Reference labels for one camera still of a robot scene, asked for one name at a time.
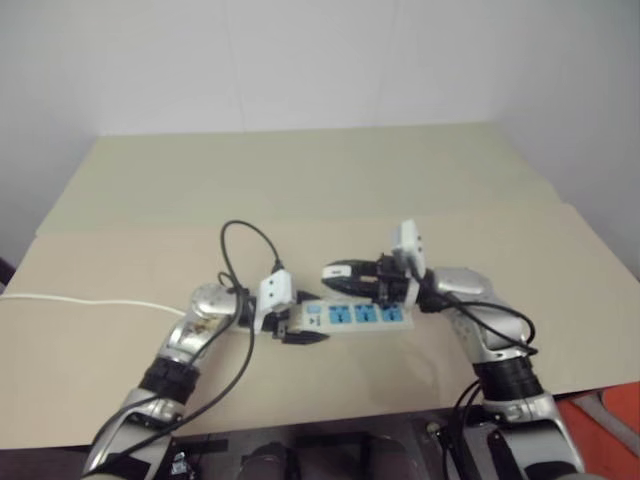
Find orange object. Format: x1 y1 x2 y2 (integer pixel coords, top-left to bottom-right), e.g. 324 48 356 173
558 381 640 480

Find dark rounded shape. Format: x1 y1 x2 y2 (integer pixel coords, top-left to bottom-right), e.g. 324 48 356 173
239 441 302 480

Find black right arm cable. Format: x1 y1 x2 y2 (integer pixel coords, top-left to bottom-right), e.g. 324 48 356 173
438 292 539 451

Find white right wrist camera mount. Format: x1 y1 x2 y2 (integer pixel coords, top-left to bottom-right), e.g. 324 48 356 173
389 218 427 307

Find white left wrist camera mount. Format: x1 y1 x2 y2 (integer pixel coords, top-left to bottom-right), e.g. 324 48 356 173
252 269 294 335

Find white power strip blue sockets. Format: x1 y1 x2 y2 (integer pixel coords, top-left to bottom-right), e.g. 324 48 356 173
289 298 417 338

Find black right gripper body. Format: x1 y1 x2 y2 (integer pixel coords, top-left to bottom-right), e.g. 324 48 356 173
374 253 417 306

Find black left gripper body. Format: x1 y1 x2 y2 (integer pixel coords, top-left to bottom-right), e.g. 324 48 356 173
260 307 297 345

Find beige cardboard sheet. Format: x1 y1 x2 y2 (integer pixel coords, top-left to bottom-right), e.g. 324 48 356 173
0 202 640 448

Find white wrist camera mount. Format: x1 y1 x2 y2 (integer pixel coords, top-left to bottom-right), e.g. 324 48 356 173
389 218 427 307
252 269 294 335

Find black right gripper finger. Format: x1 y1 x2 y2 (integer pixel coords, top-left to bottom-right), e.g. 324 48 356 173
323 277 385 301
324 258 382 275

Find white power strip cable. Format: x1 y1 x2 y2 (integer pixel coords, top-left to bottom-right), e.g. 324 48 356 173
0 293 188 318

